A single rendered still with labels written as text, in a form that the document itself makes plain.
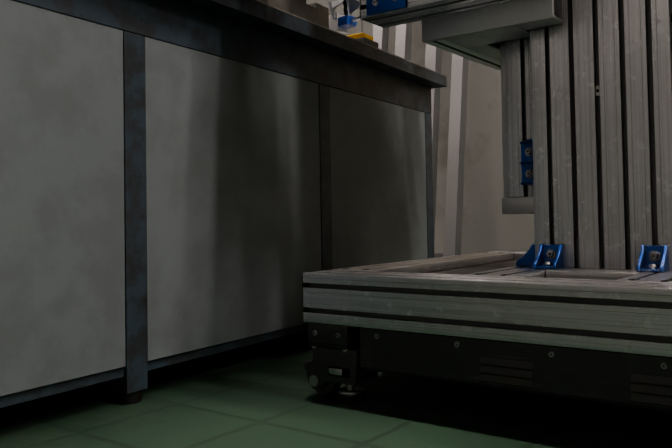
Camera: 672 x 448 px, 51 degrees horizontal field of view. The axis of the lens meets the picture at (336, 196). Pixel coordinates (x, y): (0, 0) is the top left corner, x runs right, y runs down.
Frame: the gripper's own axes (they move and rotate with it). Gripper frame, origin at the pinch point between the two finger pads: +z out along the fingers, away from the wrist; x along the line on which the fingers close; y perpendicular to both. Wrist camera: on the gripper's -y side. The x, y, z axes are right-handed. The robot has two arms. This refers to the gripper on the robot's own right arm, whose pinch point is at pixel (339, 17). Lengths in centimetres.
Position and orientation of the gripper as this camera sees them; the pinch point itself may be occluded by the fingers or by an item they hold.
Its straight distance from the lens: 227.5
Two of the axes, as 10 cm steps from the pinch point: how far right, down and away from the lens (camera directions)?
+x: 7.1, 0.1, 7.0
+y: 7.0, -0.4, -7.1
